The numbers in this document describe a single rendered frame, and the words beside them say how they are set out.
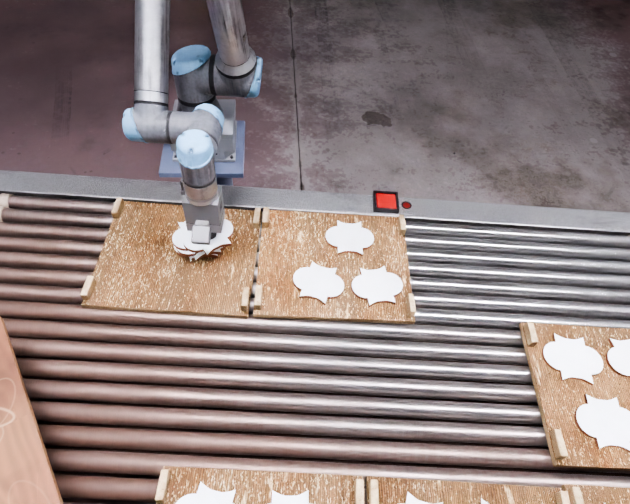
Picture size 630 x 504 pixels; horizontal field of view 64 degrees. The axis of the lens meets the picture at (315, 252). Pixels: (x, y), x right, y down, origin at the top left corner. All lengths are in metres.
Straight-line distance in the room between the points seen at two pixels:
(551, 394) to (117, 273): 1.11
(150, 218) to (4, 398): 0.59
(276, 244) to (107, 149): 1.95
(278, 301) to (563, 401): 0.72
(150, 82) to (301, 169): 1.82
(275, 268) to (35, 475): 0.69
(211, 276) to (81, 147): 2.02
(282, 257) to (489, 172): 2.05
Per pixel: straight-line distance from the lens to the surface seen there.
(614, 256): 1.73
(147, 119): 1.23
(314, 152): 3.07
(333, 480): 1.14
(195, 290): 1.33
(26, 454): 1.14
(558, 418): 1.33
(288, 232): 1.43
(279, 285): 1.32
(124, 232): 1.48
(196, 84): 1.58
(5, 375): 1.22
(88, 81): 3.75
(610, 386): 1.43
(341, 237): 1.41
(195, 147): 1.10
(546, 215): 1.72
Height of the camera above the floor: 2.04
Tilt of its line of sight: 53 degrees down
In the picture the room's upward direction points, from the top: 6 degrees clockwise
